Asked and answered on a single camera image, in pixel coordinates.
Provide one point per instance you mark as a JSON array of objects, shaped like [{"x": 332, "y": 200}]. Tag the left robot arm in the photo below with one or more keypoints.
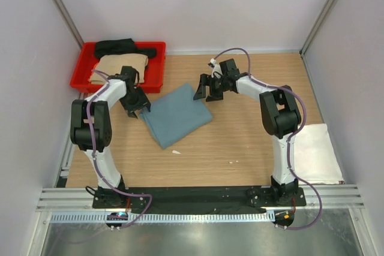
[{"x": 91, "y": 131}]

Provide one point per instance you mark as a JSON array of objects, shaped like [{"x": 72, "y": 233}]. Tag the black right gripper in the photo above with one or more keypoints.
[{"x": 206, "y": 80}]

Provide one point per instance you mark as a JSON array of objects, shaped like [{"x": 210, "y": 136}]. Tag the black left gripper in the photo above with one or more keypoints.
[{"x": 142, "y": 102}]

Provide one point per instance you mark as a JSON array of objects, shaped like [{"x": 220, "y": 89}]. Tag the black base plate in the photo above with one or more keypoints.
[{"x": 199, "y": 200}]

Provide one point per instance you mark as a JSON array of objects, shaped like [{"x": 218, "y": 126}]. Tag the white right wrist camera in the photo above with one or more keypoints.
[{"x": 216, "y": 69}]

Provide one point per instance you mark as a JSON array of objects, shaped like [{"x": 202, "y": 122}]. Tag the slotted cable duct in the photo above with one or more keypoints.
[{"x": 119, "y": 217}]

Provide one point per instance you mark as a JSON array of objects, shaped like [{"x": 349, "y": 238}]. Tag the blue t-shirt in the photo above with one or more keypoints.
[{"x": 175, "y": 115}]

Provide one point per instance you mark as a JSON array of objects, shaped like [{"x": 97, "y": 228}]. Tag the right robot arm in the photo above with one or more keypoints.
[{"x": 279, "y": 112}]

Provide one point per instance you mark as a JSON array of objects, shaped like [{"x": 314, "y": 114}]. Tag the black t-shirt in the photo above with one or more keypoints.
[{"x": 121, "y": 47}]

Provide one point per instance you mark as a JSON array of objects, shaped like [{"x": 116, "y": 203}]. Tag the red plastic bin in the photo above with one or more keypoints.
[{"x": 153, "y": 76}]

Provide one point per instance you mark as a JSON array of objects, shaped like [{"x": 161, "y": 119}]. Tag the beige folded t-shirt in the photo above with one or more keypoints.
[{"x": 112, "y": 64}]

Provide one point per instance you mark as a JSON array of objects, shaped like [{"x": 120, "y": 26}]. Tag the white folded t-shirt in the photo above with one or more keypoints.
[{"x": 314, "y": 156}]

